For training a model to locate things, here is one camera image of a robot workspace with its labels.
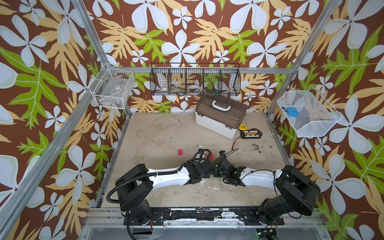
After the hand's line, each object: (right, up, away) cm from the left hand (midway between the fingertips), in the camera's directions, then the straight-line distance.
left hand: (202, 165), depth 86 cm
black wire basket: (-3, +55, +13) cm, 57 cm away
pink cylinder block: (-14, +6, +13) cm, 20 cm away
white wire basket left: (-53, +46, +1) cm, 70 cm away
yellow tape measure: (+32, +23, +25) cm, 47 cm away
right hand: (+7, -3, +5) cm, 9 cm away
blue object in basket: (+53, +32, +1) cm, 62 cm away
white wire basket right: (+59, +28, -9) cm, 66 cm away
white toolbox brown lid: (+12, +31, +8) cm, 34 cm away
